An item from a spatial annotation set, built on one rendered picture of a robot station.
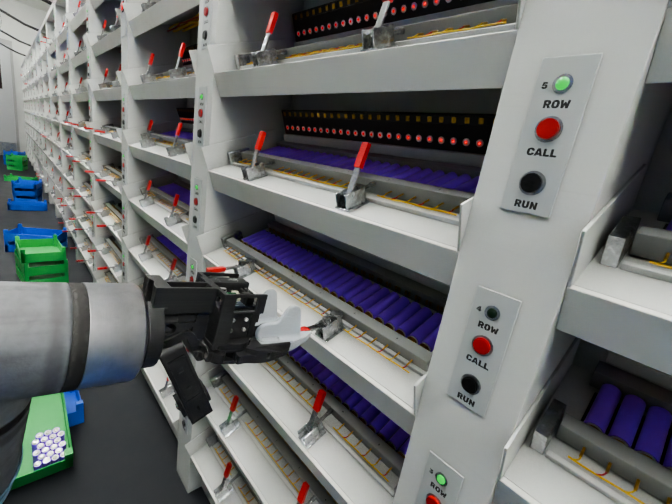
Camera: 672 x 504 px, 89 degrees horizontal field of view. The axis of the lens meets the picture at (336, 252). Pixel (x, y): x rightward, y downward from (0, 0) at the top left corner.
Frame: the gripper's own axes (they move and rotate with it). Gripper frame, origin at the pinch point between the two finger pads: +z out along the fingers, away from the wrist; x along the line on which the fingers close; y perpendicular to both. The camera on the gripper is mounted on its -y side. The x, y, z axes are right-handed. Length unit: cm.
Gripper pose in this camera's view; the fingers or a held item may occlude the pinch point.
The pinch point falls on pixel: (294, 332)
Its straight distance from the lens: 49.0
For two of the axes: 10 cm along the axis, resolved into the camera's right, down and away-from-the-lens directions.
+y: 2.7, -9.5, -1.5
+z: 6.9, 0.9, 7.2
